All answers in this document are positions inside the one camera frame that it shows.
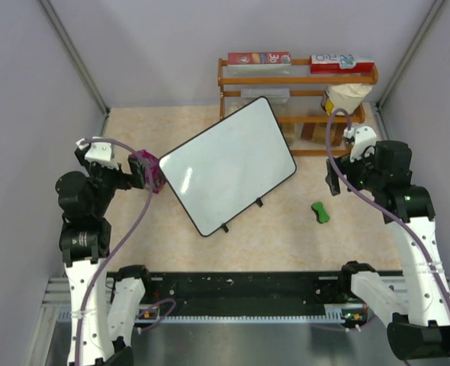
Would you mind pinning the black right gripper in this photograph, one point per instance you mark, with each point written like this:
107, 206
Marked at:
345, 166

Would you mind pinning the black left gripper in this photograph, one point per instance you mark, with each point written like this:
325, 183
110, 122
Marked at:
136, 178

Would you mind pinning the green bone-shaped whiteboard eraser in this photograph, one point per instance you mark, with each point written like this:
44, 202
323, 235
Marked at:
321, 215

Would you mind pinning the black-framed whiteboard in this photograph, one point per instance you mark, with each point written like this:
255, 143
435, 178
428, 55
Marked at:
229, 167

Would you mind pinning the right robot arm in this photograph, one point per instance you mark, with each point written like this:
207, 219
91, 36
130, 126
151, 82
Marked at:
418, 327

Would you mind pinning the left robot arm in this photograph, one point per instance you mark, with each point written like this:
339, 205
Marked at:
101, 328

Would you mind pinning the purple snack package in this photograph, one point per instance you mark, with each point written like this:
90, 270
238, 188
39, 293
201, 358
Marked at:
159, 179

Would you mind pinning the beige cleaning cloth pack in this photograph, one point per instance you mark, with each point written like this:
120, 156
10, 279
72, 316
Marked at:
289, 132

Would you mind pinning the orange wooden shelf rack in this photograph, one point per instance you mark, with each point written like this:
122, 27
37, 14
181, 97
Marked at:
303, 124

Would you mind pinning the white paper bag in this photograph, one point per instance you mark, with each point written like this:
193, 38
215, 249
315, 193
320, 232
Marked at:
345, 96

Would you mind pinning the clear plastic box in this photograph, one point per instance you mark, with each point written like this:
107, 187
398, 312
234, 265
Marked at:
274, 95

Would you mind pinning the red white toothpaste box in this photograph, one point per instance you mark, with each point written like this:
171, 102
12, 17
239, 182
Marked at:
340, 64

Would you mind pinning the red foil wrap box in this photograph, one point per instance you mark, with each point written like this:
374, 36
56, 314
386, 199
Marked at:
259, 59

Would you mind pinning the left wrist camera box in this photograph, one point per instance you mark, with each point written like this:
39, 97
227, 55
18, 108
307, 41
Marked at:
98, 152

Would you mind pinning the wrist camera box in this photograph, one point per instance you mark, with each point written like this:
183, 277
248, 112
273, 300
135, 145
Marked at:
363, 139
98, 152

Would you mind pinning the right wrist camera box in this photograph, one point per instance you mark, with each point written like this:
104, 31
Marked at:
363, 139

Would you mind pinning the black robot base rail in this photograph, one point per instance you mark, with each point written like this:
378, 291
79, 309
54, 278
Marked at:
310, 286

